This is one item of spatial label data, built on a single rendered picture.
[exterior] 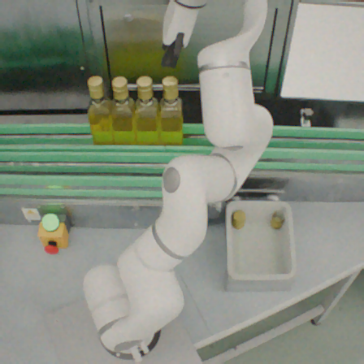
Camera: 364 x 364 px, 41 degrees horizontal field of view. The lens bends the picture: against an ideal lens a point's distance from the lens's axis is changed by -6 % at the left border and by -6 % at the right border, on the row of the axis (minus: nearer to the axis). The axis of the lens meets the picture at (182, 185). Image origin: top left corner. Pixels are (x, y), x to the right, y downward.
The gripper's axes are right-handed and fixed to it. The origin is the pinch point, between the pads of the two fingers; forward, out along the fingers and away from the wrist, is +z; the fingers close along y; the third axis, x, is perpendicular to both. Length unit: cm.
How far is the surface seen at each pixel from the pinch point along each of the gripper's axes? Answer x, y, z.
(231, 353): 46, 36, 97
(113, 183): -6.0, 13.2, 33.1
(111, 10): -13.7, -13.1, 1.6
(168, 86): 1.9, 1.6, 9.0
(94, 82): -14.5, -0.1, 13.2
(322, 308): 80, 20, 88
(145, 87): -3.0, 1.5, 10.5
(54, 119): -24, -14, 45
